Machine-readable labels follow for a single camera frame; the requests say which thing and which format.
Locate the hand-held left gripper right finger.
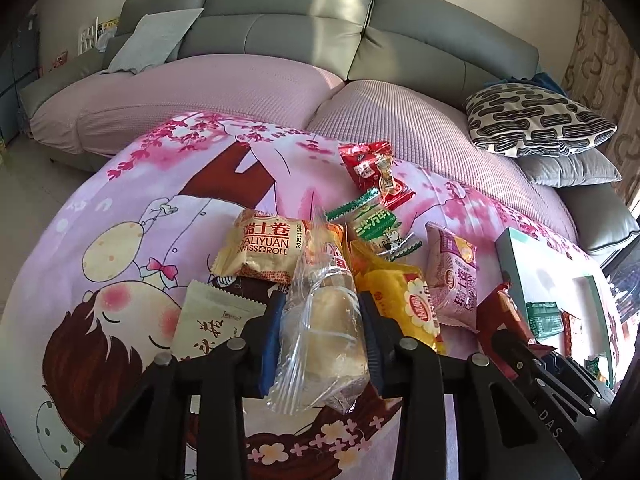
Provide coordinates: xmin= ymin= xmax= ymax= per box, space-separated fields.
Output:
xmin=357 ymin=290 xmax=571 ymax=480

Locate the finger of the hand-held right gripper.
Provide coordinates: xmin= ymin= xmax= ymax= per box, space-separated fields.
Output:
xmin=544 ymin=351 xmax=615 ymax=413
xmin=491 ymin=329 xmax=546 ymax=396

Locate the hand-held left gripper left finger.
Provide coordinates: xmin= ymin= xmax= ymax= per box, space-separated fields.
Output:
xmin=62 ymin=290 xmax=287 ymax=480

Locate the white and green corn packet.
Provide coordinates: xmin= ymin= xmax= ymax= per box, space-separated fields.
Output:
xmin=582 ymin=352 xmax=608 ymax=381

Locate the red and white biscuit packet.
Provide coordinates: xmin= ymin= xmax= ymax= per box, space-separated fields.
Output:
xmin=475 ymin=280 xmax=557 ymax=381

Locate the small green packet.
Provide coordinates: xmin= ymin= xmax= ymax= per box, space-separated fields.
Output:
xmin=525 ymin=301 xmax=565 ymax=340

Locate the small red packet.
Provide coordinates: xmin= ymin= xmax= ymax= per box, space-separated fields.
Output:
xmin=560 ymin=310 xmax=583 ymax=356

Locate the clear bread bag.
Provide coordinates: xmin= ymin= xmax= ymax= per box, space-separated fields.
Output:
xmin=262 ymin=210 xmax=371 ymax=416

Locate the shallow teal cardboard box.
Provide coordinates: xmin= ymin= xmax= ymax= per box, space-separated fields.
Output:
xmin=495 ymin=226 xmax=618 ymax=386

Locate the beige swiss roll packet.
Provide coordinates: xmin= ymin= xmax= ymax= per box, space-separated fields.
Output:
xmin=214 ymin=208 xmax=308 ymax=286

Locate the red peanut packet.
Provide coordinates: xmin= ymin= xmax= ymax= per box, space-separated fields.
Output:
xmin=339 ymin=141 xmax=393 ymax=193

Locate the yellow snack packet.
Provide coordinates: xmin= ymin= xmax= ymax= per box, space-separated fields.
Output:
xmin=350 ymin=240 xmax=446 ymax=356

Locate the cream paper snack packet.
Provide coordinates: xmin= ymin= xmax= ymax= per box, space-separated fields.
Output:
xmin=170 ymin=280 xmax=268 ymax=361

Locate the pink swiss roll packet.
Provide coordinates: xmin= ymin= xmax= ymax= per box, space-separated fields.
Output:
xmin=425 ymin=221 xmax=480 ymax=331

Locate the green and white snack packet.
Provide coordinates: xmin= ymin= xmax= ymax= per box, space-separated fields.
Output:
xmin=326 ymin=187 xmax=423 ymax=261

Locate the twisted orange candy wrapper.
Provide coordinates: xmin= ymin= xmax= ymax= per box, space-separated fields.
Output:
xmin=374 ymin=152 xmax=417 ymax=211

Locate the grey pillow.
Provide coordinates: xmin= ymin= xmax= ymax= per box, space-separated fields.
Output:
xmin=517 ymin=147 xmax=623 ymax=188

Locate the pink printed blanket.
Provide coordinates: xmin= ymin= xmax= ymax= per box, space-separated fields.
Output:
xmin=0 ymin=110 xmax=626 ymax=480

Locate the black and white patterned pillow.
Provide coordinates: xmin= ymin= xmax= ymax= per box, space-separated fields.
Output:
xmin=462 ymin=82 xmax=618 ymax=158

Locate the pink textured sofa cover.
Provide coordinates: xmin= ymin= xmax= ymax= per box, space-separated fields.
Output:
xmin=27 ymin=54 xmax=581 ymax=241

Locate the blue cloth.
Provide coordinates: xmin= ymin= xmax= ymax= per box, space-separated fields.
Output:
xmin=482 ymin=72 xmax=568 ymax=96

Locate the brown patterned curtain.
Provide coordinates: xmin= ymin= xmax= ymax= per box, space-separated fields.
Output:
xmin=560 ymin=0 xmax=640 ymax=211

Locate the grey sofa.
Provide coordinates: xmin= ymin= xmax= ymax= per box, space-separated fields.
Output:
xmin=17 ymin=0 xmax=640 ymax=261

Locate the light grey cushion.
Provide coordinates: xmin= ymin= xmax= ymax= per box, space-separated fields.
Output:
xmin=100 ymin=7 xmax=205 ymax=76

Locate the white rack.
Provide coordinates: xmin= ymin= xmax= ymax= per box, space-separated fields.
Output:
xmin=77 ymin=17 xmax=121 ymax=56

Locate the dark blue cabinet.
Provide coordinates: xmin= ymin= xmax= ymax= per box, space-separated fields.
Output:
xmin=0 ymin=15 xmax=41 ymax=146

